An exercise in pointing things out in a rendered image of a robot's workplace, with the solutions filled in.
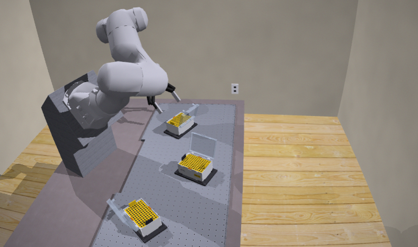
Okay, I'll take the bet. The yellow pipette tip rack insert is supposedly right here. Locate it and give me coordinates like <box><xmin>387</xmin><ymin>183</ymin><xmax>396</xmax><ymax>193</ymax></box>
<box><xmin>125</xmin><ymin>200</ymin><xmax>158</xmax><ymax>228</ymax></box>
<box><xmin>167</xmin><ymin>113</ymin><xmax>182</xmax><ymax>127</ymax></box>
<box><xmin>179</xmin><ymin>154</ymin><xmax>210</xmax><ymax>173</ymax></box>

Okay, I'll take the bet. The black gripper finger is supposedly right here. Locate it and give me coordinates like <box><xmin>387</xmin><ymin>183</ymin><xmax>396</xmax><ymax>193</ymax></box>
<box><xmin>147</xmin><ymin>96</ymin><xmax>162</xmax><ymax>114</ymax></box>
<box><xmin>166</xmin><ymin>83</ymin><xmax>181</xmax><ymax>102</ymax></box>

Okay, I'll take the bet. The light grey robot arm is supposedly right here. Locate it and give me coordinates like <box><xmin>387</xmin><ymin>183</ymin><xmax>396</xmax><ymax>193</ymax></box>
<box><xmin>63</xmin><ymin>7</ymin><xmax>168</xmax><ymax>129</ymax></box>

